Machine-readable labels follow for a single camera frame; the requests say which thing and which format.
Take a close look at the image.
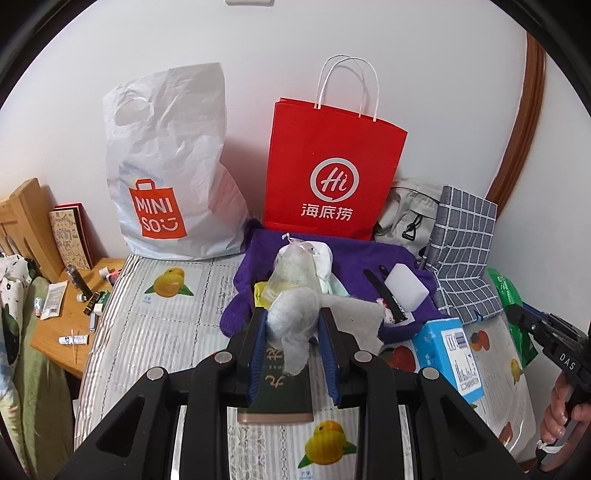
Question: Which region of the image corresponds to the beige canvas bag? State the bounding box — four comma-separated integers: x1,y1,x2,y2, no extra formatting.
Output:
373,180,444,259

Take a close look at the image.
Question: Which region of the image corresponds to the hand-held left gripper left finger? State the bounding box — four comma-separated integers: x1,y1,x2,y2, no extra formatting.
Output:
55,308,269,480

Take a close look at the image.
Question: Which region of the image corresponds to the red hardcover book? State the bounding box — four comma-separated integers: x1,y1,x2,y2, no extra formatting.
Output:
54,202,95,269

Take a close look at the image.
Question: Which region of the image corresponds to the small fruit print packet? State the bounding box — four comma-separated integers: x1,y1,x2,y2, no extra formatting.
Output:
375,296,394,326

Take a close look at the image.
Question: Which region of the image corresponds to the clear bag with white loofah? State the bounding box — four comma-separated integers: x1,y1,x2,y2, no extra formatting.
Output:
267,233,321,298

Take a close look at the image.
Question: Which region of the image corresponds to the white plastic shopping bag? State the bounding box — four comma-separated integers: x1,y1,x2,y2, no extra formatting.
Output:
102,62,250,261

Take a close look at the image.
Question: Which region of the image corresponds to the purple towel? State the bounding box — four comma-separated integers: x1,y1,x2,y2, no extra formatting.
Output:
219,220,451,344

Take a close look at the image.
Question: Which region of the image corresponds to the person's right hand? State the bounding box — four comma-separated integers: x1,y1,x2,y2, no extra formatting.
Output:
539,369,591,446

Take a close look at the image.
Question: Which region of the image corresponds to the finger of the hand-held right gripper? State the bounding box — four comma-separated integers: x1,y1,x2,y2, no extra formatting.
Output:
507,302,552,344

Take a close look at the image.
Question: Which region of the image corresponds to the white sachet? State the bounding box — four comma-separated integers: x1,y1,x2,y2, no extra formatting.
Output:
39,282,68,319

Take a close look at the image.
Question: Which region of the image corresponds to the green plastic bag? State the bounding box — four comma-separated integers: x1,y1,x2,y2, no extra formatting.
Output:
487,267,540,369

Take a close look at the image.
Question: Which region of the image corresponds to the kraft cover notebook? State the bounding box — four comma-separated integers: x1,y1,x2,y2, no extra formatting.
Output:
48,206,93,271

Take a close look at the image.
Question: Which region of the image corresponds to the black flashlight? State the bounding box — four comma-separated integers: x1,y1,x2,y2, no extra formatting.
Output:
65,264,93,297

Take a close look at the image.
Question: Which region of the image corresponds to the white spotted cloth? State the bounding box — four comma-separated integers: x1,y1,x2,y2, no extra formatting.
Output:
0,251,38,333

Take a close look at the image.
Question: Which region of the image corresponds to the wooden bedside table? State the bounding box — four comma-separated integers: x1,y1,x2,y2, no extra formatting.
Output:
30,256,126,380

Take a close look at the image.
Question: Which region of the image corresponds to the dark green gift box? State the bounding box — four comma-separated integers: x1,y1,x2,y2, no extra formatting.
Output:
236,351,315,424

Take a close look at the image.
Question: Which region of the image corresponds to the mint green cloth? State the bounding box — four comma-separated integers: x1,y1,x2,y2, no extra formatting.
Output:
323,274,349,298

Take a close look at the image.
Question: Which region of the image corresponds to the grey checked cushion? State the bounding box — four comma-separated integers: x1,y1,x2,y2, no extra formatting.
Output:
422,185,504,326

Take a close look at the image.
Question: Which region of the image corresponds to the wooden headboard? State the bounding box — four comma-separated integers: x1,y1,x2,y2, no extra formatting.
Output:
0,178,65,283

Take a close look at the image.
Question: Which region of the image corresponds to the dark green tube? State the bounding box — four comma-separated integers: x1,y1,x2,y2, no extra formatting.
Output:
83,290,110,317

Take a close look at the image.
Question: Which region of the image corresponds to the fruit print tablecloth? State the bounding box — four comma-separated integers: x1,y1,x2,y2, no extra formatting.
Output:
74,254,539,480

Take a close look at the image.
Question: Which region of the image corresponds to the brown wooden door frame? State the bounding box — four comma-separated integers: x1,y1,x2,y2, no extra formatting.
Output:
487,32,546,206

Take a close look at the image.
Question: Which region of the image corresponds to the blue tissue pack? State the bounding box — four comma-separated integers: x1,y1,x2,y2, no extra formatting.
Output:
412,318,485,401

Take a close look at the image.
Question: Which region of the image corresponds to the pale yellow cloth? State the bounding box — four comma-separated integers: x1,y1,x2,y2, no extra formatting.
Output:
254,281,278,309

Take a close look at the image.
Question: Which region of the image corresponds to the red paper bag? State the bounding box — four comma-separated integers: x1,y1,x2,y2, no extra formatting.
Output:
264,55,409,241

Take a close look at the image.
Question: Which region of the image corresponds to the white sponge block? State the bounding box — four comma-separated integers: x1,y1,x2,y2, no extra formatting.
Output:
385,263,431,313

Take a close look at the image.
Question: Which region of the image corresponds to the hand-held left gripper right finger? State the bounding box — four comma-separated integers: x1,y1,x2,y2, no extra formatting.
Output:
318,306,529,480

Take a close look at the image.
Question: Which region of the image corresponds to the white rag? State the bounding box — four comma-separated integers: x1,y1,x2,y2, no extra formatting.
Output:
267,290,386,376

